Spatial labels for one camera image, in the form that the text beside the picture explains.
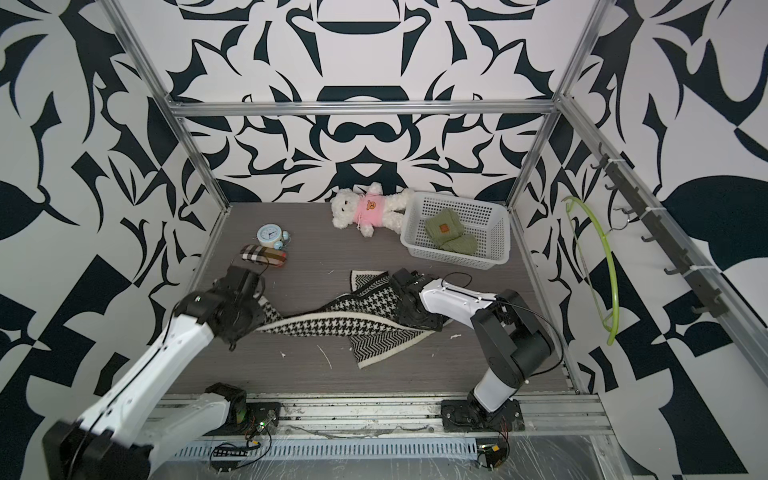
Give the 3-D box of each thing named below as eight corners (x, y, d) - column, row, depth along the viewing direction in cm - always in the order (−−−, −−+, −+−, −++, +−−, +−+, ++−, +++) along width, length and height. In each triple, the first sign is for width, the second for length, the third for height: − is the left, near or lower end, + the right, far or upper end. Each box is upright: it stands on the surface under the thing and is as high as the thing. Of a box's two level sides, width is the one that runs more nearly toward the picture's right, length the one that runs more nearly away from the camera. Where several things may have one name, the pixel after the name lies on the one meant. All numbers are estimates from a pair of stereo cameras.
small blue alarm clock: (254, 240, 109) (251, 235, 106) (269, 225, 113) (266, 220, 111) (280, 253, 105) (277, 248, 103) (294, 237, 110) (292, 232, 107)
